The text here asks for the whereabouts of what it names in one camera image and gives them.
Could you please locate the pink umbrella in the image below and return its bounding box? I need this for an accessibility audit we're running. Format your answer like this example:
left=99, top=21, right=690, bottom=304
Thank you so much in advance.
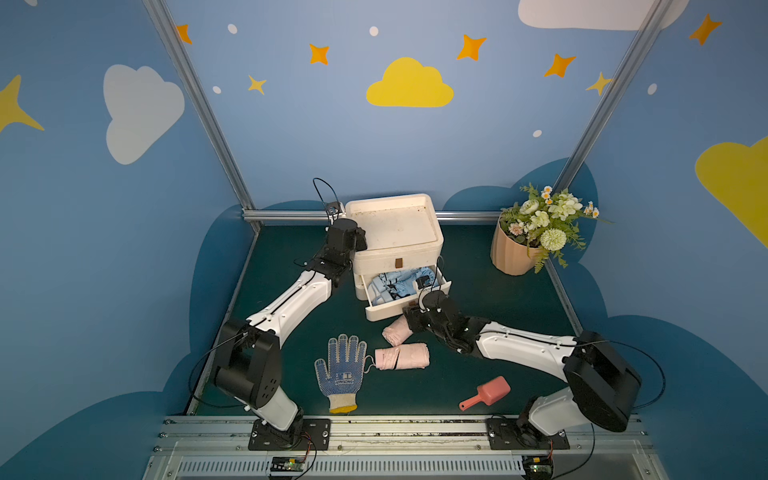
left=373, top=343, right=430, bottom=371
left=382, top=315, right=413, bottom=347

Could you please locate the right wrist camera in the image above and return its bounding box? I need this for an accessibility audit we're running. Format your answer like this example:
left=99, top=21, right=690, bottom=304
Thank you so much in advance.
left=415, top=270, right=435, bottom=290

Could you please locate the peach pot with flowers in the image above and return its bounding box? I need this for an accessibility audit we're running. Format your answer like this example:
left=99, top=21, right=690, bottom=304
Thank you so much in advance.
left=490, top=183, right=601, bottom=276

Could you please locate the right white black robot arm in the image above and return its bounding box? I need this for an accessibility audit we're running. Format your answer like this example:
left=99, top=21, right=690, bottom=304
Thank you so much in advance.
left=404, top=291, right=642, bottom=444

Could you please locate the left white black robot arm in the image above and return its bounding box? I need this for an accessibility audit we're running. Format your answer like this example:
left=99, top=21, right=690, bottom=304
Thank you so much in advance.
left=210, top=218, right=367, bottom=434

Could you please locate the pink plastic scoop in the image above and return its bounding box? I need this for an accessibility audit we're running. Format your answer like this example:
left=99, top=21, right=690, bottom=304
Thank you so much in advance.
left=459, top=376, right=511, bottom=411

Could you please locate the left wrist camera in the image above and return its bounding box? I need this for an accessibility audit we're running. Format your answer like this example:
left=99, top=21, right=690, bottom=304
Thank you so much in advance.
left=324, top=202, right=343, bottom=222

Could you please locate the aluminium front rail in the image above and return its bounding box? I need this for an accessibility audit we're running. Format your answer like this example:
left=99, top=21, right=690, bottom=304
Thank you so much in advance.
left=144, top=415, right=668, bottom=479

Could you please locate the blue dotted work glove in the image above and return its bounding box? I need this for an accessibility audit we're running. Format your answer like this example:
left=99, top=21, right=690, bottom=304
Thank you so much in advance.
left=314, top=334, right=367, bottom=414

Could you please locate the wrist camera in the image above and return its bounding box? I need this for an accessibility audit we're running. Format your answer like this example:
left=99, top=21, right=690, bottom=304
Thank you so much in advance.
left=324, top=202, right=343, bottom=222
left=415, top=270, right=435, bottom=290

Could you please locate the white three-drawer cabinet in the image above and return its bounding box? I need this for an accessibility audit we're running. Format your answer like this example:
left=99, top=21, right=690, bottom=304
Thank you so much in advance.
left=345, top=194, right=451, bottom=322

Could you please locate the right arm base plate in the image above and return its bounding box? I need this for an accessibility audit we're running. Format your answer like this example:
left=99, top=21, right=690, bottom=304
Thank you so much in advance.
left=485, top=416, right=570, bottom=451

